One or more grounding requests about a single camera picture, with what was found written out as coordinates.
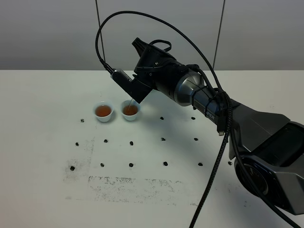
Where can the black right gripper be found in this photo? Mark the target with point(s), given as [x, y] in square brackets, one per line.
[157, 68]

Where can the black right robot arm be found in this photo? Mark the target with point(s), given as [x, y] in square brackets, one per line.
[270, 145]

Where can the right light blue teacup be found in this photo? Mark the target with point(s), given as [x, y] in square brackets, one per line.
[130, 110]

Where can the light blue teacup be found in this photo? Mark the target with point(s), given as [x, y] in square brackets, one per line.
[103, 111]
[130, 110]

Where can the left light blue teacup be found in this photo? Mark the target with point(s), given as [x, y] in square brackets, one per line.
[103, 111]

